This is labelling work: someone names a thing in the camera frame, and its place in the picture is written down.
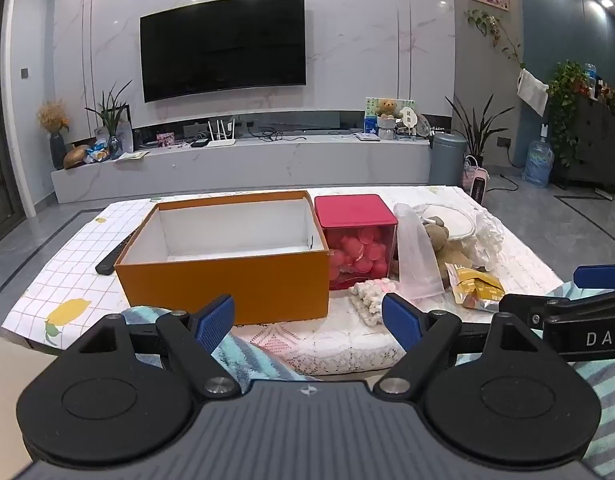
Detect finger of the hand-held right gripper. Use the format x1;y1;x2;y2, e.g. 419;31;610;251
573;265;615;289
498;288;615;332

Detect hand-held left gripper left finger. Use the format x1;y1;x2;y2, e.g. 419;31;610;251
71;294;242;397

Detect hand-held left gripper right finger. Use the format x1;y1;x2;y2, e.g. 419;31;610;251
375;292;544;396

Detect orange cardboard box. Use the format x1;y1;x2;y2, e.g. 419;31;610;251
114;191;331;326

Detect clear plastic bag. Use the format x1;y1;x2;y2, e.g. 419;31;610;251
393;203;446;301

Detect yellow snack packet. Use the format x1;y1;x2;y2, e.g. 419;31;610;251
445;262;506;314

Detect brown teddy bear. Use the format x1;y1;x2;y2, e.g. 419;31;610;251
423;216;471;281

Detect teal striped clothing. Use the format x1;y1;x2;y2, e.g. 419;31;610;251
118;280;615;480

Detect pile of pink balls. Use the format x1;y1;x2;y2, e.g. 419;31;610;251
327;225;396;289

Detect clear box with red lid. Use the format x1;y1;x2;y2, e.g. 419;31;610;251
314;194;399;291

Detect black remote control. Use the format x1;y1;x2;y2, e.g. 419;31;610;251
96;227;141;276

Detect blue water jug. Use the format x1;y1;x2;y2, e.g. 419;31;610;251
521;125;556;189

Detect dark pink standing device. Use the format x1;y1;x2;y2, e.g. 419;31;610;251
471;167;489;206

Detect dark cabinet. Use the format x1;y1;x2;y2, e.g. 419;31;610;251
552;94;615;192

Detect pink basket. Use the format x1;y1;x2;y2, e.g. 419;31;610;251
462;156;481;189

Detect lemon print grid tablecloth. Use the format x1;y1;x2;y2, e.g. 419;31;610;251
2;185;564;377

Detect grey trash can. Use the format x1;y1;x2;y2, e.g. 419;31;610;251
428;132;469;187

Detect marble television console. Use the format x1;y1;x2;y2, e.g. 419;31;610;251
51;136;433;205

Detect white router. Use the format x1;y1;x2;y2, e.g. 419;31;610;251
207;119;237;149

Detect long leaf potted plant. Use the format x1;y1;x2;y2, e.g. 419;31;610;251
445;92;516;169

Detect bushy green plant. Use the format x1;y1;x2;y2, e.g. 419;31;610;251
547;60;589;167

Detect bottles on cabinet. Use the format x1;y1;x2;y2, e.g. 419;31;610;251
584;62;615;107

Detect white hanging towel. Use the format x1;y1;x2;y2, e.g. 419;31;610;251
517;67;549;116

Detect blue white snack bags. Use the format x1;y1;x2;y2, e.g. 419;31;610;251
84;140;111;164

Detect small teddy bear ornament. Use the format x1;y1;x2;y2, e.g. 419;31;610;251
377;98;399;140

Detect brown round ornament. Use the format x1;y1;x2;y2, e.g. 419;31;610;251
63;145;91;170

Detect green display board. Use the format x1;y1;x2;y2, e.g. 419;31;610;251
366;96;419;134

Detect green plant in glass vase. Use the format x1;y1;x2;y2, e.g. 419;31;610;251
84;80;133;159

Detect dark vase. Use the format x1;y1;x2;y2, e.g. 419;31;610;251
50;131;68;170

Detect yellow dried flowers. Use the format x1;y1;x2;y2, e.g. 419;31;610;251
36;100;71;134

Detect hanging ivy plant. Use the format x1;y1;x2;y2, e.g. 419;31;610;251
465;9;526;69

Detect black floor cable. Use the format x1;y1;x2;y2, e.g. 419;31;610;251
487;147;522;193

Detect black wall television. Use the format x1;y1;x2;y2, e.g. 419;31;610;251
140;0;307;104

